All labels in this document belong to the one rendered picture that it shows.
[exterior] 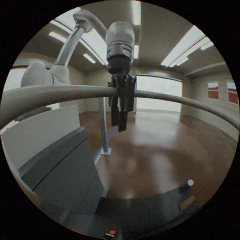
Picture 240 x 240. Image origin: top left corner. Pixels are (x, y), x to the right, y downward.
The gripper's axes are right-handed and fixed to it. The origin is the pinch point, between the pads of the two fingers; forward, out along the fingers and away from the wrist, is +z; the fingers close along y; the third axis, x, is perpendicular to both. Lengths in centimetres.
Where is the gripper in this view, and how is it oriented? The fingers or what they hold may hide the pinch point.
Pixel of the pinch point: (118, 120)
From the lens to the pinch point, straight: 25.3
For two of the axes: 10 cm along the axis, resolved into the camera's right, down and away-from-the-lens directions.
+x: 8.3, -1.7, 5.2
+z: -0.2, 9.4, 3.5
